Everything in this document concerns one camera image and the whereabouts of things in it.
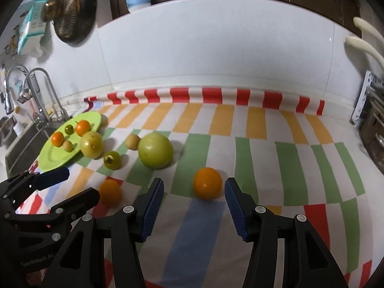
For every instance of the cream knife handle upper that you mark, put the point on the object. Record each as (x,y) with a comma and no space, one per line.
(364,26)

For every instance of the small yellow-green fruit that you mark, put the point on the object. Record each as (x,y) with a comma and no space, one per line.
(67,146)

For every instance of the teal white paper package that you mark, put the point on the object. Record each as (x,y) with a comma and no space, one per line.
(31,31)

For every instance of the stainless steel pot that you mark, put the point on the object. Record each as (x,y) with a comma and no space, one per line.
(371,133)

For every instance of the colourful checked cloth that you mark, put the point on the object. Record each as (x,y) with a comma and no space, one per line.
(286,153)

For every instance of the small tan round fruit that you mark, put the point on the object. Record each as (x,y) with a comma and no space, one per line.
(132,141)

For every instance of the thin gooseneck water faucet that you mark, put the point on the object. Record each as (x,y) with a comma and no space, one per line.
(58,110)

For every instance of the small orange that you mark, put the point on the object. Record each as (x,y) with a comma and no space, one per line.
(57,139)

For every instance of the large green apple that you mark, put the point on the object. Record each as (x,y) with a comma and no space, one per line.
(155,151)

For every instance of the large stemmed orange mandarin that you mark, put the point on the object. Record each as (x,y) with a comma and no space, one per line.
(82,127)

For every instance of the black frying pan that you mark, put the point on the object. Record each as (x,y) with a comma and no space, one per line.
(85,22)

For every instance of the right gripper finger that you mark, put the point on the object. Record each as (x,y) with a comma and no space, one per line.
(35,181)
(74,207)

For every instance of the copper perforated strainer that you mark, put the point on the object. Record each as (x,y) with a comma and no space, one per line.
(66,17)

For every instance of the small green fruit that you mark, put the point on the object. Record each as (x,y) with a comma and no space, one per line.
(69,130)

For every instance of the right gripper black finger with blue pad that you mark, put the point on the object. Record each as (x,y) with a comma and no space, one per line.
(307,260)
(80,260)

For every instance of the lime green plate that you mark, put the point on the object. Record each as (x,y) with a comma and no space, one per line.
(51,157)

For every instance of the yellow round fruit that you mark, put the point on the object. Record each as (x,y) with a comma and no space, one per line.
(92,145)

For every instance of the cream knife handle lower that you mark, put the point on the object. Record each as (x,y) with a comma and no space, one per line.
(362,45)

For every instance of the stainless steel sink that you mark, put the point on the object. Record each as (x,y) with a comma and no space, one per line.
(25,148)

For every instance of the cream knife handle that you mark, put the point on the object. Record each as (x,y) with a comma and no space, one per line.
(364,26)
(362,45)

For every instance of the white dish rack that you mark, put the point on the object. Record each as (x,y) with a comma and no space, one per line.
(359,110)

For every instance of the tall chrome kitchen faucet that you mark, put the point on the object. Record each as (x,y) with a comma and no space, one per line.
(18,90)

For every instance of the brass small ladle pot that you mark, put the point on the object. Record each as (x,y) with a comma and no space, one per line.
(51,10)

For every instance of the dark green small tomato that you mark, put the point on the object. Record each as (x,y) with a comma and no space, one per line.
(112,160)

